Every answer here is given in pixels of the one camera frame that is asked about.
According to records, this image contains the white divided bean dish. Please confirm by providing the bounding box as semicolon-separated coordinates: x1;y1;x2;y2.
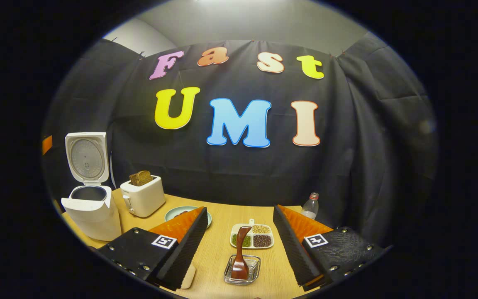
230;219;274;250

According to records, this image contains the white rice cooker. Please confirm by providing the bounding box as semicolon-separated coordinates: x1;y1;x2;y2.
61;132;122;242

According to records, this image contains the pale green plate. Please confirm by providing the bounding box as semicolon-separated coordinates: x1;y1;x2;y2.
164;206;212;229

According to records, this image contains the white toaster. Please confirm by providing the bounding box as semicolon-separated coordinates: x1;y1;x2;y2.
120;175;166;218

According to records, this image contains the brown bread slice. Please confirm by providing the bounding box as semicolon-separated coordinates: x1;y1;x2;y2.
129;170;153;186

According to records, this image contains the clear plastic water bottle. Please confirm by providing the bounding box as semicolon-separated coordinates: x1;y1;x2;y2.
301;192;319;220

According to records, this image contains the white power cord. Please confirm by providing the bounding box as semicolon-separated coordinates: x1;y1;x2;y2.
108;152;117;189

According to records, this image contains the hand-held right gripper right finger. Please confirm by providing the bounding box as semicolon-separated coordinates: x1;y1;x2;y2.
273;205;391;291

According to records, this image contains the metal wire chopstick holder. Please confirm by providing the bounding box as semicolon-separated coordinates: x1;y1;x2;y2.
224;254;261;285

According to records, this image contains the black backdrop cloth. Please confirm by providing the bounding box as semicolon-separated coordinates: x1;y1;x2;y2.
42;33;439;250

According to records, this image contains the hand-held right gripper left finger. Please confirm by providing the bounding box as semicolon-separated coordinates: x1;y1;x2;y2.
98;206;208;291

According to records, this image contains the brown wooden spoon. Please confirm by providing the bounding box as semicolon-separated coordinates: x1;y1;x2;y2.
231;226;253;280

